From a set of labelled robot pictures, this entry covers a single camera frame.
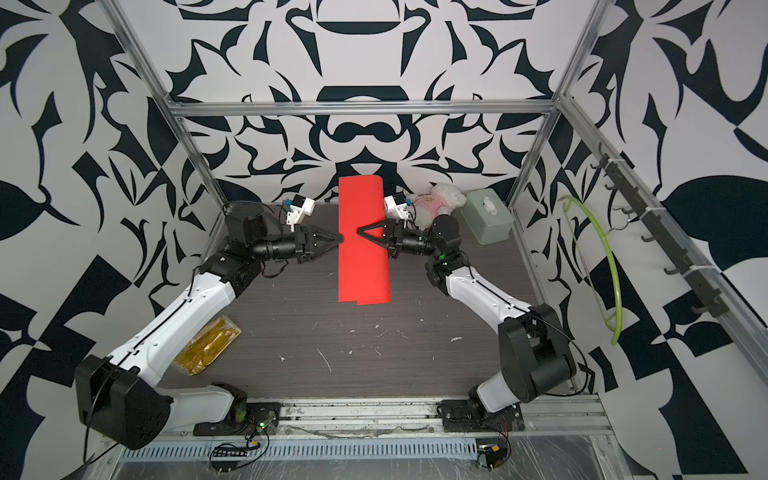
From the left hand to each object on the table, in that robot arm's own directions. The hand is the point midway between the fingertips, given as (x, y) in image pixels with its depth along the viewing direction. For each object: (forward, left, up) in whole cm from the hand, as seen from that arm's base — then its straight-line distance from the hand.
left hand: (340, 236), depth 67 cm
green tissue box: (+29, -47, -26) cm, 61 cm away
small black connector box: (-38, -34, -36) cm, 63 cm away
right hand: (-1, -5, 0) cm, 5 cm away
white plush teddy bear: (+37, -32, -26) cm, 55 cm away
